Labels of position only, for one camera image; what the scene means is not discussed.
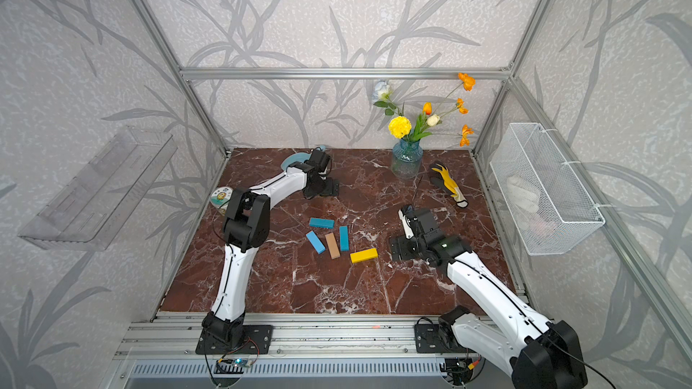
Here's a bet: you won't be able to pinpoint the teal block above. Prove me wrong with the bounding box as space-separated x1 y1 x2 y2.
339 226 350 252
309 218 335 229

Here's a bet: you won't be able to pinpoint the tan wooden block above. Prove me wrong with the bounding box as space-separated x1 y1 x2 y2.
325 232 341 259

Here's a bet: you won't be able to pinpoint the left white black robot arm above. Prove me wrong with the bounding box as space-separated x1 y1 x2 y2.
202 148 339 347

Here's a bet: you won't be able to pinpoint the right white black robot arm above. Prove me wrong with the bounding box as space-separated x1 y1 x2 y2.
390 205 587 388

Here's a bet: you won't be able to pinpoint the light blue plastic dustpan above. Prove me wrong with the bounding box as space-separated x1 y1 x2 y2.
281 152 311 171

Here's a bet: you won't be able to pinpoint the long yellow block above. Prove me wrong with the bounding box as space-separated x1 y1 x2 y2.
350 249 378 264

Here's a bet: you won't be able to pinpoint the light blue block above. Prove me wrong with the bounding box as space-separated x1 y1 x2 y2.
306 231 326 254

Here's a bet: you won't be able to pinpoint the yellow black hand tool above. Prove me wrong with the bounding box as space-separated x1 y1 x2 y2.
428 161 469 208

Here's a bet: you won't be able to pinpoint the round sunflower label can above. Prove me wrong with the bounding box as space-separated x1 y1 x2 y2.
210 187 234 215

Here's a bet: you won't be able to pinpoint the white cloth in basket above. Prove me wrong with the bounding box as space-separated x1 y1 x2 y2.
506 176 542 214

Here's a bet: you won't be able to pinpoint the yellow and orange artificial flowers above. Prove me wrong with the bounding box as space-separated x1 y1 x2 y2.
369 80 475 148

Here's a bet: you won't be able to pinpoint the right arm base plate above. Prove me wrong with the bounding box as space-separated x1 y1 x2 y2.
414 322 466 354

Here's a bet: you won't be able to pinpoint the white wire mesh basket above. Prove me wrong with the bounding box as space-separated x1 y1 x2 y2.
490 122 606 256

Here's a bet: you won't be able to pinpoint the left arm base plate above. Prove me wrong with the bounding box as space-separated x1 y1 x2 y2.
195 325 274 356

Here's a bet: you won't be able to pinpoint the aluminium front rail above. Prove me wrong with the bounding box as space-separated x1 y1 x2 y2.
110 312 569 360

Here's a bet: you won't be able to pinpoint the clear acrylic wall shelf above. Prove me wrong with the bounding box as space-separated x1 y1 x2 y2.
19 126 178 251

